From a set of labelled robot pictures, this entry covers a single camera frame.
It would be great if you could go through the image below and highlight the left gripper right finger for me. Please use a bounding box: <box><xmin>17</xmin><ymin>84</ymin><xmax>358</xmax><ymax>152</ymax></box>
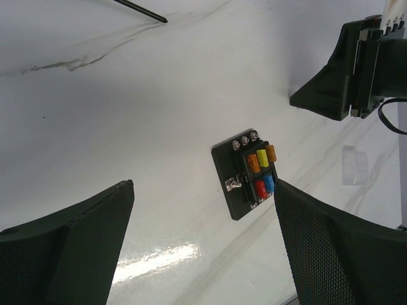
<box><xmin>274</xmin><ymin>179</ymin><xmax>406</xmax><ymax>304</ymax></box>

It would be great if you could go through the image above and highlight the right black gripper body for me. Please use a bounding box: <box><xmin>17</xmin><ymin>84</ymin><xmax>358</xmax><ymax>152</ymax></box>
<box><xmin>350</xmin><ymin>15</ymin><xmax>406</xmax><ymax>118</ymax></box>

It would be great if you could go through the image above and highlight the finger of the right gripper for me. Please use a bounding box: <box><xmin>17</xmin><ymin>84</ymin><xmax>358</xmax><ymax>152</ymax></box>
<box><xmin>289</xmin><ymin>24</ymin><xmax>358</xmax><ymax>121</ymax></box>

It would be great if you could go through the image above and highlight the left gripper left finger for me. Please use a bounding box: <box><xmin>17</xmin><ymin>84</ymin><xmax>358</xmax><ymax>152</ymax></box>
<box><xmin>1</xmin><ymin>180</ymin><xmax>134</xmax><ymax>304</ymax></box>

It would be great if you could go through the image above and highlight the clear fuse box cover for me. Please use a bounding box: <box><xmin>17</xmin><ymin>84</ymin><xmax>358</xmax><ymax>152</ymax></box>
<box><xmin>341</xmin><ymin>146</ymin><xmax>369</xmax><ymax>186</ymax></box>

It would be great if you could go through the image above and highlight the brown blade fuse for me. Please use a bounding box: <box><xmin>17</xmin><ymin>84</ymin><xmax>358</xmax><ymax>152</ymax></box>
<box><xmin>265</xmin><ymin>145</ymin><xmax>277</xmax><ymax>163</ymax></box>

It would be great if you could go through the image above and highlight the yellow blade fuse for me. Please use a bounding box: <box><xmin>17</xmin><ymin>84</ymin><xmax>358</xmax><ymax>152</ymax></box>
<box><xmin>256</xmin><ymin>149</ymin><xmax>270</xmax><ymax>168</ymax></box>

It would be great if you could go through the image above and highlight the blue blade fuse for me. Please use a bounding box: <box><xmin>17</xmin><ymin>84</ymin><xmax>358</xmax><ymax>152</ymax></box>
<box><xmin>263</xmin><ymin>175</ymin><xmax>275</xmax><ymax>194</ymax></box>

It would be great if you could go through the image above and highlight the orange blade fuse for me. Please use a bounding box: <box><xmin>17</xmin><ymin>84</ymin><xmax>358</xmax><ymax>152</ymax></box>
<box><xmin>247</xmin><ymin>154</ymin><xmax>261</xmax><ymax>173</ymax></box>

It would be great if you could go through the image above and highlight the red blade fuse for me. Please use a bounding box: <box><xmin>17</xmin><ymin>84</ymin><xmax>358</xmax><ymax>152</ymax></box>
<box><xmin>254</xmin><ymin>180</ymin><xmax>268</xmax><ymax>200</ymax></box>

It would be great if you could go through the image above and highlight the black fuse box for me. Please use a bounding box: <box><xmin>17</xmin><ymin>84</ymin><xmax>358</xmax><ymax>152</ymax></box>
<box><xmin>211</xmin><ymin>129</ymin><xmax>278</xmax><ymax>220</ymax></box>

